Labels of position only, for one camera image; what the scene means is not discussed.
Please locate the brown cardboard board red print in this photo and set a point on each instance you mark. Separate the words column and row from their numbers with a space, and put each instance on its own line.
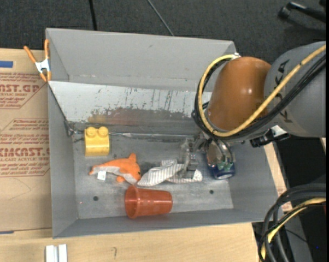
column 22, row 173

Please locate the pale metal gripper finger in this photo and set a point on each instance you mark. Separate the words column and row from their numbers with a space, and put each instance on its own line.
column 185, row 153
column 194, row 162

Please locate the white striped cloth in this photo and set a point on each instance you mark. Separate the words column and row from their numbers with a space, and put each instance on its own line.
column 164, row 175

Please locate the orange plastic cup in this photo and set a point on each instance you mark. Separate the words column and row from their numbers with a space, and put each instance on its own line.
column 151, row 202

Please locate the orange plush dolphin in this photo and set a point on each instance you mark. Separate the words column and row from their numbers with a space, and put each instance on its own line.
column 126, row 168

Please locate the blue cylinder can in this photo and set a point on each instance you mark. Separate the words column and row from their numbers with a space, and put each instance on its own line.
column 217, row 173

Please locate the grey metal bin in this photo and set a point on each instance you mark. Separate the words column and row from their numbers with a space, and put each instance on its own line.
column 142, row 61

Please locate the yellow toy building block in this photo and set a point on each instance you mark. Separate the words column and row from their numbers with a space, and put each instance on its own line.
column 96, row 145

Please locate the black cylinder on white bracket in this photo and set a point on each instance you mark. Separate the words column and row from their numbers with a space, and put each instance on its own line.
column 268, row 137

